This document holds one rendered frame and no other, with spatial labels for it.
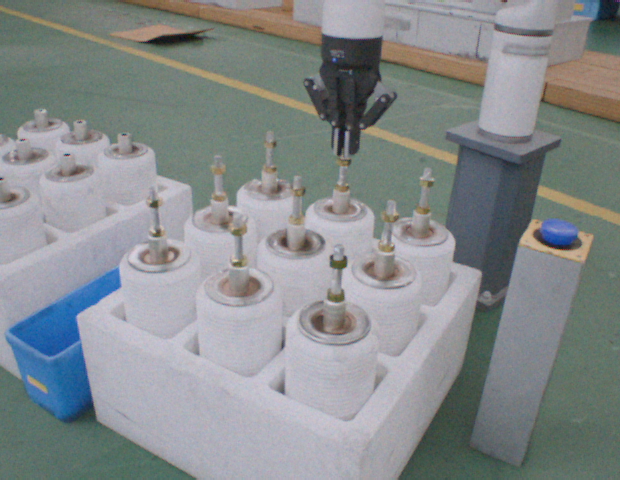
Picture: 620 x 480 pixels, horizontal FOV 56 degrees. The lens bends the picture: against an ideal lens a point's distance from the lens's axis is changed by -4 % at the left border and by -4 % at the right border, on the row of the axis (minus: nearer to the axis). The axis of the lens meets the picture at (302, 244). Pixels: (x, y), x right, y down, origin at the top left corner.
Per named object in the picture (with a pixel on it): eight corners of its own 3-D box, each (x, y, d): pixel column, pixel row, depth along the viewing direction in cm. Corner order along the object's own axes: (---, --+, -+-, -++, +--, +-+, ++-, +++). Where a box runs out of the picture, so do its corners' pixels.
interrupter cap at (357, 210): (368, 203, 88) (369, 198, 87) (365, 226, 81) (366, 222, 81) (316, 198, 88) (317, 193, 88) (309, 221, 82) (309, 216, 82)
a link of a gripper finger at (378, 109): (383, 92, 72) (352, 121, 76) (392, 104, 72) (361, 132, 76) (393, 88, 74) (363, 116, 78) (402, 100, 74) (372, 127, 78)
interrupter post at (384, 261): (392, 269, 72) (395, 244, 70) (394, 280, 70) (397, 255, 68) (372, 268, 72) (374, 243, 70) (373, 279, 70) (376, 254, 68)
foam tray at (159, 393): (256, 291, 111) (256, 202, 102) (462, 368, 94) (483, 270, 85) (96, 421, 82) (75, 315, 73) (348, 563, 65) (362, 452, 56)
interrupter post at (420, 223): (406, 235, 79) (409, 212, 78) (415, 228, 81) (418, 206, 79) (423, 240, 78) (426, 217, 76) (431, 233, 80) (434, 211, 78)
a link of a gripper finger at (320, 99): (318, 73, 80) (341, 111, 80) (309, 80, 81) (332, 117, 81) (306, 76, 78) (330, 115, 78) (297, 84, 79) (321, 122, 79)
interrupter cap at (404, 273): (411, 259, 74) (412, 254, 74) (419, 293, 67) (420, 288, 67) (349, 256, 74) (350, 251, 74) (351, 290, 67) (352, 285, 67)
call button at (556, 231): (541, 230, 68) (545, 214, 67) (577, 240, 66) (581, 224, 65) (534, 244, 65) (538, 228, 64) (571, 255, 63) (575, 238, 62)
